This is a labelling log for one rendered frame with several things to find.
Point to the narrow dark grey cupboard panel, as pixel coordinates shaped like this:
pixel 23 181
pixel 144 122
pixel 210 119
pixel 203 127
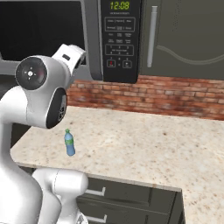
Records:
pixel 163 201

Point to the microwave start button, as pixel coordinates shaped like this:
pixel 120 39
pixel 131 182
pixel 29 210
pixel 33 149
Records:
pixel 127 64

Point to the black microwave oven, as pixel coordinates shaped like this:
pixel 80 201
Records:
pixel 121 35

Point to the dark grey cupboard door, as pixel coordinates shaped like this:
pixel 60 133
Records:
pixel 189 35

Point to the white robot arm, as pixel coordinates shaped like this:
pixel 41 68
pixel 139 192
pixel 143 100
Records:
pixel 17 180

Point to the blue water bottle green label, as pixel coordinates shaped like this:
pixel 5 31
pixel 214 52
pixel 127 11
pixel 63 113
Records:
pixel 69 144

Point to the dark grey drawer front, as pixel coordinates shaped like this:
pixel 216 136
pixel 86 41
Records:
pixel 125 192
pixel 128 214

